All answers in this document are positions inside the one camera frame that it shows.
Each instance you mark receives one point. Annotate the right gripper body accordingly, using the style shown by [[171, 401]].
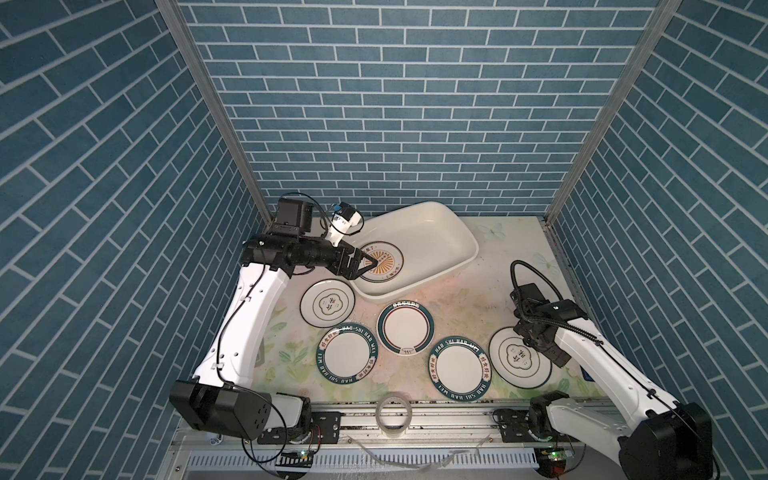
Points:
[[538, 343]]

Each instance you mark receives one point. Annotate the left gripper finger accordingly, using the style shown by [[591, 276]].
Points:
[[354, 274], [364, 259]]

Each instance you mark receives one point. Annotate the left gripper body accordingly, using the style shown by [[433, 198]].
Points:
[[333, 257]]

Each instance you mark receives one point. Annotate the orange sunburst plate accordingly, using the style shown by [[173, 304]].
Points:
[[390, 261]]

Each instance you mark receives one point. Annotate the white cloud-pattern plate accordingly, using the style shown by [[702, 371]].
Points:
[[327, 303], [518, 364]]

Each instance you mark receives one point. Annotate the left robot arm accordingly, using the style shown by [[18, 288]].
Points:
[[219, 398]]

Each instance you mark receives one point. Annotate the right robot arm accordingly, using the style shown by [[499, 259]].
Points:
[[658, 437]]

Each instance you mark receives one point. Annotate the white plastic bin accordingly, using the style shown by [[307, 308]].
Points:
[[433, 239]]

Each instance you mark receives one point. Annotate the green red rimmed plate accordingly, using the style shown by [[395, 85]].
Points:
[[405, 328]]

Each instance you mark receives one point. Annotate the green rimmed plate left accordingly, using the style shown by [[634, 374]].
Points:
[[347, 353]]

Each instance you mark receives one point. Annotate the floral table mat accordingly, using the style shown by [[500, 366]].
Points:
[[472, 302]]

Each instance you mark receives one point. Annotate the green rimmed plate right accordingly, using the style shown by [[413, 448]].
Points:
[[459, 369]]

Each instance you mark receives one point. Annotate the clear tape roll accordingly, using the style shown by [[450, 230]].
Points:
[[393, 414]]

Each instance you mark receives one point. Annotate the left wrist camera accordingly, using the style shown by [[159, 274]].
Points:
[[345, 220]]

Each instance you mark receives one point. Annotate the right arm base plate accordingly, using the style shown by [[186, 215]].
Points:
[[515, 426]]

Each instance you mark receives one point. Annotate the aluminium rail frame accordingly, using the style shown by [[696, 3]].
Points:
[[445, 440]]

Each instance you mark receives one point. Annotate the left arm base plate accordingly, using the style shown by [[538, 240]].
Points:
[[325, 425]]

